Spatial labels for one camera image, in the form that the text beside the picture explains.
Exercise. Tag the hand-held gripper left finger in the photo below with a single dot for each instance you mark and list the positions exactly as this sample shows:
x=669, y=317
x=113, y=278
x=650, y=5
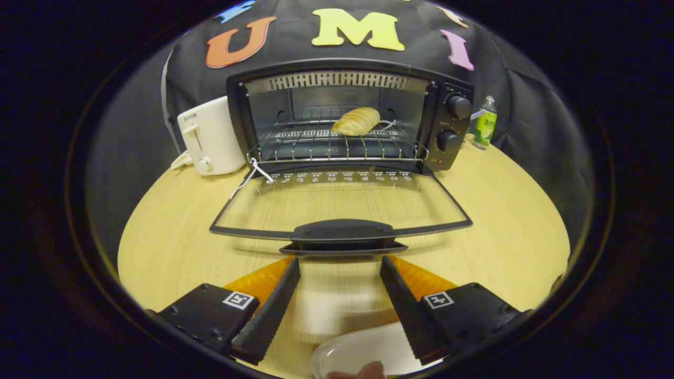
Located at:
x=268, y=316

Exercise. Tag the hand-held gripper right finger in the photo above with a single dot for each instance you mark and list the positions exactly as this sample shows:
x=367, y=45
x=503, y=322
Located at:
x=408, y=310

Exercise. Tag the black toaster oven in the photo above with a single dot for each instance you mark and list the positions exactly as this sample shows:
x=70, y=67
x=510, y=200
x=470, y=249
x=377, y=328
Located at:
x=453, y=126

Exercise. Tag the golden bread roll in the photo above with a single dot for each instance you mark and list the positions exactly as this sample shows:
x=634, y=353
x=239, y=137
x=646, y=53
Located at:
x=355, y=121

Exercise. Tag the white pop-up toaster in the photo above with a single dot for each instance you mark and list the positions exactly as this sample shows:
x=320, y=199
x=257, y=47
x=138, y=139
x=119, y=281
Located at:
x=213, y=142

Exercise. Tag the white square plate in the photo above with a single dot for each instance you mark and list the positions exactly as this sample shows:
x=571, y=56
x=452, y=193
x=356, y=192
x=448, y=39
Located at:
x=358, y=347

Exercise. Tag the green label drink bottle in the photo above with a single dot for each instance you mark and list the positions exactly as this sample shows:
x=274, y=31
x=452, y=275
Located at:
x=484, y=126

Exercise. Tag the black backdrop cloth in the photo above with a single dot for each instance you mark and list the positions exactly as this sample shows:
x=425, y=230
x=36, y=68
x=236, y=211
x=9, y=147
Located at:
x=526, y=105

